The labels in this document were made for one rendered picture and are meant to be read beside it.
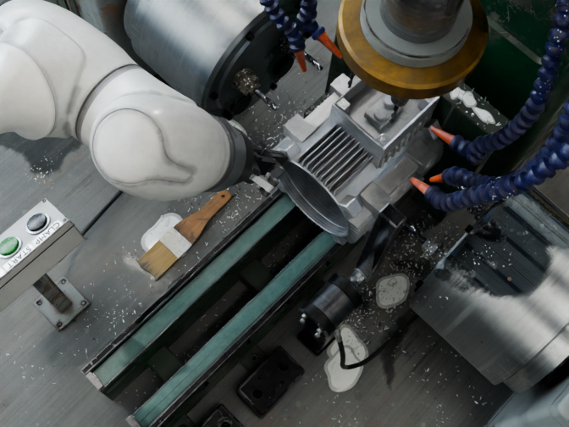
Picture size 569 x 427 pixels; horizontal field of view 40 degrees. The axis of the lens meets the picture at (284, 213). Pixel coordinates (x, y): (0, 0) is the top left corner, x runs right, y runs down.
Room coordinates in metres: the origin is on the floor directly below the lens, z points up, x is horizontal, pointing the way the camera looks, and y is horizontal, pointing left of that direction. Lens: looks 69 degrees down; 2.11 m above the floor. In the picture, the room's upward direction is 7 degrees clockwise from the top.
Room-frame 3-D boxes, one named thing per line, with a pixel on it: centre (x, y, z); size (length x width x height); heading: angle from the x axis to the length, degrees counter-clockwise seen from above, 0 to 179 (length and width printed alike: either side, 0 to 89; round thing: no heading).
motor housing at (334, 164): (0.52, -0.10, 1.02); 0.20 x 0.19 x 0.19; 142
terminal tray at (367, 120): (0.55, -0.12, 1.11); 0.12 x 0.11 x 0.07; 142
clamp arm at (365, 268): (0.34, -0.13, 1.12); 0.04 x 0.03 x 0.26; 142
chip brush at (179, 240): (0.44, 0.17, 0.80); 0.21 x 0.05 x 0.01; 144
